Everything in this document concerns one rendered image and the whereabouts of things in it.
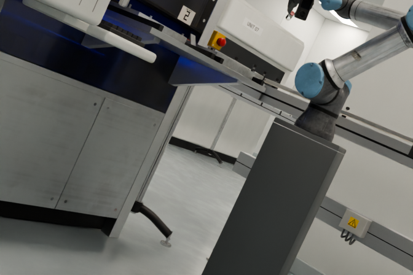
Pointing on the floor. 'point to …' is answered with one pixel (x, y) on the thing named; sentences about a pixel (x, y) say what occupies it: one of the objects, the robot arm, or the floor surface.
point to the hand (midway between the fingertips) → (292, 13)
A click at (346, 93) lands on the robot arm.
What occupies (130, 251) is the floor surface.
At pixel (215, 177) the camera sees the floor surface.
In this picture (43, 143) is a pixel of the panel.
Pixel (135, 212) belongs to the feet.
